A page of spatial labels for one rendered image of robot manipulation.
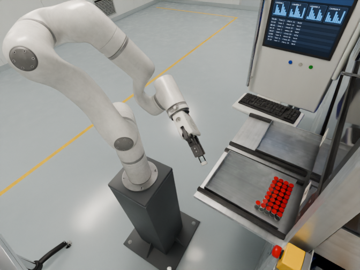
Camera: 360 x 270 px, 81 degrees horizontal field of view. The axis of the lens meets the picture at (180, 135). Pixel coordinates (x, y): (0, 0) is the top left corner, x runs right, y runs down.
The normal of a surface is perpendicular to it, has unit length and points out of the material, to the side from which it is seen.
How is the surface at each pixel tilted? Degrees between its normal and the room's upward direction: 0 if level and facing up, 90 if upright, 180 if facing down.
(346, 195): 90
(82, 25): 82
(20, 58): 77
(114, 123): 58
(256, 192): 0
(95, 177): 0
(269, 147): 0
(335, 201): 90
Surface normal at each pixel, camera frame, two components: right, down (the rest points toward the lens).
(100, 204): -0.08, -0.69
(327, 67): -0.65, 0.58
